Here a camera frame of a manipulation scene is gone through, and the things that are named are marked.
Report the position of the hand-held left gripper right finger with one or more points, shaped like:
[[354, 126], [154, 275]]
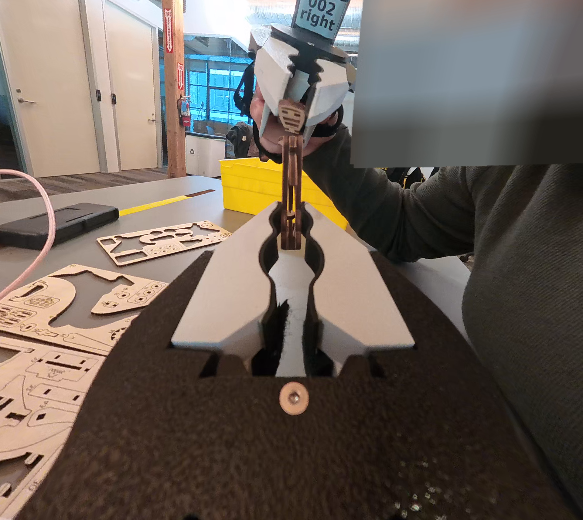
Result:
[[360, 301]]

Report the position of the black flat case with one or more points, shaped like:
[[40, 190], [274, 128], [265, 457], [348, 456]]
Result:
[[68, 219]]

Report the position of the person's right hand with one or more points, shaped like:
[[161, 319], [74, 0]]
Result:
[[268, 128]]

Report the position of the person's right forearm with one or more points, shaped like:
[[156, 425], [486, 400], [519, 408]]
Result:
[[410, 215]]

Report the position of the wooden model assembly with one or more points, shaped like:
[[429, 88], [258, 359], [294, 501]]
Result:
[[291, 119]]

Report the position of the wooden support post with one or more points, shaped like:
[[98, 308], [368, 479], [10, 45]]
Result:
[[172, 119]]

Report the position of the small wooden part sheet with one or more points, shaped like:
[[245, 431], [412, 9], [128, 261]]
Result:
[[136, 247]]

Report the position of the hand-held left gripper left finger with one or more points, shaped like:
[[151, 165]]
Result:
[[214, 301]]

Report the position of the narrow white door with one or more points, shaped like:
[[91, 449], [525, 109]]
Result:
[[132, 96]]

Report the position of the wide white door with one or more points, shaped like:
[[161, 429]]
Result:
[[50, 73]]

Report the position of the yellow tape strip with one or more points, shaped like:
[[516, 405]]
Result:
[[150, 205]]

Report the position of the wooden part sheet large cutouts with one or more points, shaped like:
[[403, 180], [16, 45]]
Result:
[[59, 297]]

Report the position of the white recycling bin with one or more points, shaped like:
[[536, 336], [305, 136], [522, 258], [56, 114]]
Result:
[[205, 155]]

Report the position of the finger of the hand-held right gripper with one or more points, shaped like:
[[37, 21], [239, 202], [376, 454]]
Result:
[[272, 69], [335, 89]]

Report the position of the red fire extinguisher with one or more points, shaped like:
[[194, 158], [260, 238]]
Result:
[[184, 112]]

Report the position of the yellow plastic bin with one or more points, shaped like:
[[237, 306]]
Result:
[[255, 187]]

